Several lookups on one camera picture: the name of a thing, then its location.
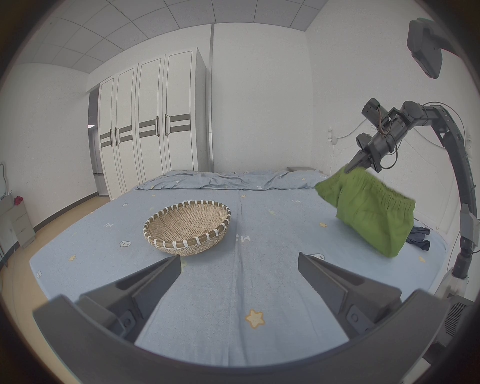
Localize pale blue quilt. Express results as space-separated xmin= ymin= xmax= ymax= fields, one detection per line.
xmin=133 ymin=169 xmax=332 ymax=191

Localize round woven basket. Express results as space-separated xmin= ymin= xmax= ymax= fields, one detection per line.
xmin=142 ymin=200 xmax=232 ymax=257

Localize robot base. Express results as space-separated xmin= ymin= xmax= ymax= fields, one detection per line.
xmin=422 ymin=268 xmax=480 ymax=376

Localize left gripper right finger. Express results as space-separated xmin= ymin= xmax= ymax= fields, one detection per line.
xmin=298 ymin=252 xmax=403 ymax=340

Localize bed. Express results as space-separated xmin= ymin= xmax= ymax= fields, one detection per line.
xmin=29 ymin=125 xmax=469 ymax=368

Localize white wardrobe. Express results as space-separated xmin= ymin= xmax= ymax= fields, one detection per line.
xmin=98 ymin=47 xmax=214 ymax=201

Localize grey chest of drawers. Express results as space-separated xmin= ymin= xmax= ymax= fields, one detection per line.
xmin=0 ymin=195 xmax=37 ymax=249

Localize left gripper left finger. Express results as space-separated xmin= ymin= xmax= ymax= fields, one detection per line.
xmin=79 ymin=255 xmax=182 ymax=344

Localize dark blue T-shirt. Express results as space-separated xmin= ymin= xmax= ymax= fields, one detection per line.
xmin=405 ymin=225 xmax=432 ymax=252

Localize green shorts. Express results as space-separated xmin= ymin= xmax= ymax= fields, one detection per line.
xmin=315 ymin=167 xmax=417 ymax=259

